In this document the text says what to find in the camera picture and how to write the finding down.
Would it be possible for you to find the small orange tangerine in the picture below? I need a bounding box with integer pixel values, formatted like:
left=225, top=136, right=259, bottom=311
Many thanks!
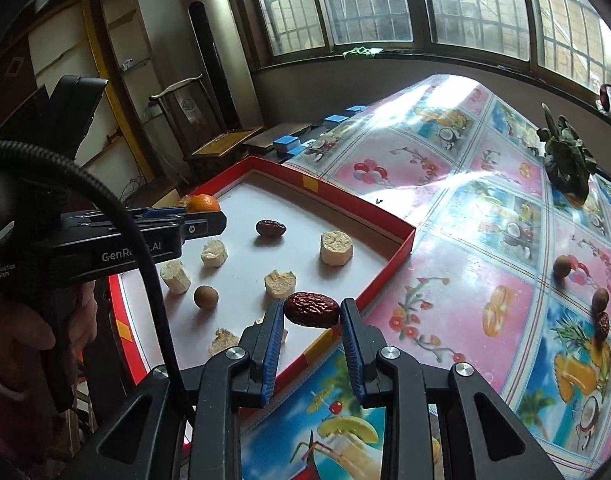
left=186, top=194, right=220, bottom=212

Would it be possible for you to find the beige cake chunk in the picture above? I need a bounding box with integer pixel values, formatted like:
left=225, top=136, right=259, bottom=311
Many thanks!
left=319, top=231, right=353, bottom=266
left=264, top=270, right=296, bottom=299
left=159, top=259, right=191, bottom=295
left=200, top=240, right=228, bottom=268

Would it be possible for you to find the beige hexagonal cake piece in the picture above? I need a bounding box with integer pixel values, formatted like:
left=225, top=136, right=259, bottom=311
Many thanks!
left=208, top=328, right=252, bottom=358

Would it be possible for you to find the dark red jujube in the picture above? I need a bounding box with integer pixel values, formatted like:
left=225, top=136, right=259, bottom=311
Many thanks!
left=284, top=292, right=340, bottom=328
left=255, top=219, right=287, bottom=238
left=595, top=311, right=610, bottom=341

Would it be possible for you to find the brown longan fruit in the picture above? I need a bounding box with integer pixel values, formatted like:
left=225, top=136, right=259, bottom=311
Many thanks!
left=591, top=288, right=610, bottom=316
left=553, top=255, right=572, bottom=280
left=194, top=285, right=220, bottom=311

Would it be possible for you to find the person's left hand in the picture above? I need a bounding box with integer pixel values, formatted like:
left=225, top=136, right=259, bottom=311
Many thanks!
left=0, top=282, right=98, bottom=360

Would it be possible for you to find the wooden chair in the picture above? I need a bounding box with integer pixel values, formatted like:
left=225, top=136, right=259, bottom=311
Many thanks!
left=148, top=74, right=264, bottom=183

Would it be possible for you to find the red cardboard box tray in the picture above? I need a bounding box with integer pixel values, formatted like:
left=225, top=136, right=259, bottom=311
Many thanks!
left=106, top=155, right=419, bottom=453

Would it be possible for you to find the wooden stool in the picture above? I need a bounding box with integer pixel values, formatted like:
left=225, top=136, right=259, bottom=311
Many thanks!
left=243, top=122, right=312, bottom=154

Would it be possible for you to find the blue and white box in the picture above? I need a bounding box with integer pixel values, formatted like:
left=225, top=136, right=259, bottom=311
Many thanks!
left=273, top=136, right=300, bottom=154
left=324, top=114, right=349, bottom=129

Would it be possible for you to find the colourful fruit print tablecloth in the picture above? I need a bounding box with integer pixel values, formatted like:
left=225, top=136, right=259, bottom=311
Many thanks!
left=239, top=74, right=611, bottom=480

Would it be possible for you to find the silver standing air conditioner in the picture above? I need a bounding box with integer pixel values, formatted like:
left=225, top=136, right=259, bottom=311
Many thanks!
left=179, top=0, right=263, bottom=131

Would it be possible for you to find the green cloth on sill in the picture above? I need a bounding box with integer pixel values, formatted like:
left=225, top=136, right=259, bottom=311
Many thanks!
left=342, top=46, right=383, bottom=58

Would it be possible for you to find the dark green leafy vegetable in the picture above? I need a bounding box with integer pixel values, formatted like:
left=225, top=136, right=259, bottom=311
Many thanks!
left=537, top=103, right=597, bottom=205

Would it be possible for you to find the black flexible cable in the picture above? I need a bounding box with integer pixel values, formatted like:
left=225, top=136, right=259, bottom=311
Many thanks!
left=0, top=140, right=187, bottom=401

